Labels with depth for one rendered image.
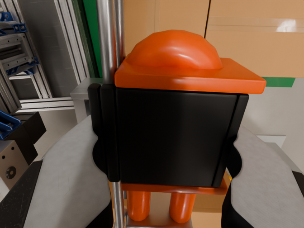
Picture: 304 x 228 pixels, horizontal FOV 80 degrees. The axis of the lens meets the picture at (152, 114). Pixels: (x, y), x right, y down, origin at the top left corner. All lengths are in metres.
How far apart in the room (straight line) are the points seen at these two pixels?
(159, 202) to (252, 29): 0.76
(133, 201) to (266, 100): 1.59
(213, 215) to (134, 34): 0.65
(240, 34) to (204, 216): 0.66
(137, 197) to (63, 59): 1.15
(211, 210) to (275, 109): 1.41
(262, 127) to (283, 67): 0.94
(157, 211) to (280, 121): 1.73
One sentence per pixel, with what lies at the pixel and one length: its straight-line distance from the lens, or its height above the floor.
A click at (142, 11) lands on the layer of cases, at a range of 0.78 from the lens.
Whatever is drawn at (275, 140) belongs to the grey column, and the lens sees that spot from 1.96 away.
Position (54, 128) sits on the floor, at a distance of 1.81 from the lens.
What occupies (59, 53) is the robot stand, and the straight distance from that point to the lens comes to 1.27.
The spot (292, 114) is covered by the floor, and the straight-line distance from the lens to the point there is 1.89.
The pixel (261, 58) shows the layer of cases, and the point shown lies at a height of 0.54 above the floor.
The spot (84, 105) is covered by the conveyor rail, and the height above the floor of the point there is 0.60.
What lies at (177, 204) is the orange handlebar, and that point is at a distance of 0.18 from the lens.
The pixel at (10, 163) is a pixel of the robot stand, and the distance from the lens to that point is 0.66.
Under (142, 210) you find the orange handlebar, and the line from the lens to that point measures 0.18.
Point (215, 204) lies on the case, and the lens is 0.47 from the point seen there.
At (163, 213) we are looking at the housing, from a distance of 0.20.
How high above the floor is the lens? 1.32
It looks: 61 degrees down
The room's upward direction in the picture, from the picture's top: 178 degrees counter-clockwise
